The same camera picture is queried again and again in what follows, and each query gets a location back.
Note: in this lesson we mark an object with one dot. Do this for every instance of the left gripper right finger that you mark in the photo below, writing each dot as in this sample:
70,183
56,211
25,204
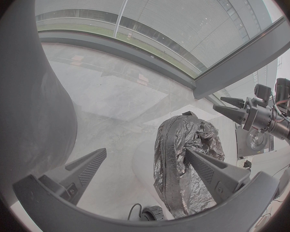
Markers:
207,173

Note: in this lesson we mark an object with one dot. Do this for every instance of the dark grey round chair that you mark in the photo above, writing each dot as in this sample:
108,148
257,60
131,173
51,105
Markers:
26,93

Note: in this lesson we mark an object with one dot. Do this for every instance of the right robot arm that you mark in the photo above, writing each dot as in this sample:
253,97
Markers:
284,88

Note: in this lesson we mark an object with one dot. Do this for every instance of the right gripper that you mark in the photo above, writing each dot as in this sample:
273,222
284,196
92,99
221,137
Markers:
252,115

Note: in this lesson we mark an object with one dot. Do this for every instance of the black plastic bag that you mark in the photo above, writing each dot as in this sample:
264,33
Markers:
178,141

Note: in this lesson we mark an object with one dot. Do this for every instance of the window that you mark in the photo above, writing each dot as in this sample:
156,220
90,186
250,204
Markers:
183,20

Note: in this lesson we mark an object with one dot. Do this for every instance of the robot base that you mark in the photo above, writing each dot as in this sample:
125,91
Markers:
253,141

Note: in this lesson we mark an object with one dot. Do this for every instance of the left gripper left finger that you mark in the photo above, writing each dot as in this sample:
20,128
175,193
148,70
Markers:
87,170

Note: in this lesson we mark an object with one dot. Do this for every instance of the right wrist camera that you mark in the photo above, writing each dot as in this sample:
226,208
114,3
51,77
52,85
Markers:
263,90

